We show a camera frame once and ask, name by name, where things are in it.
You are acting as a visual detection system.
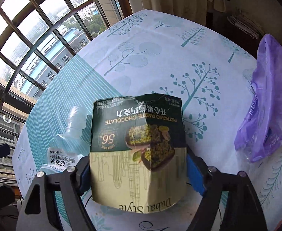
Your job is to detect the clear plastic bottle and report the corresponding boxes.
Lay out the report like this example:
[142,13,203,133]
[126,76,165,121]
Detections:
[40,106,90,174]

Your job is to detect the green chocolate box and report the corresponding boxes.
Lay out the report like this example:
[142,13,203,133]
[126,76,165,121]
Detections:
[89,93,187,214]

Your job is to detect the purple plastic bag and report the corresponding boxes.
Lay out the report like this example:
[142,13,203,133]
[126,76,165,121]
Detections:
[234,34,282,163]

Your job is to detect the window metal grille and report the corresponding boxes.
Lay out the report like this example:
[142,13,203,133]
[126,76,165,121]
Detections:
[0,0,128,188]

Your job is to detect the tree print tablecloth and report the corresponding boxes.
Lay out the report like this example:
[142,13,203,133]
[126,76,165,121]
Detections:
[13,10,282,230]

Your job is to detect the stack of books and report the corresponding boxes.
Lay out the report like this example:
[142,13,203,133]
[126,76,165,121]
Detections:
[227,9,265,40]

